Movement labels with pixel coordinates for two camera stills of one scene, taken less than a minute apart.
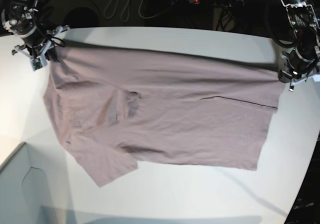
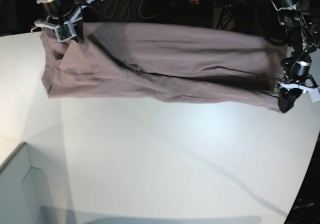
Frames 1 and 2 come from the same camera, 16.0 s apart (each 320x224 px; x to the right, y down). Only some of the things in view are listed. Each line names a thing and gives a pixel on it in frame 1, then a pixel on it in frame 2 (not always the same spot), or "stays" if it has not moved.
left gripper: [46, 50] to [63, 24]
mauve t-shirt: [114, 107] to [190, 62]
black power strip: [213, 1] stays
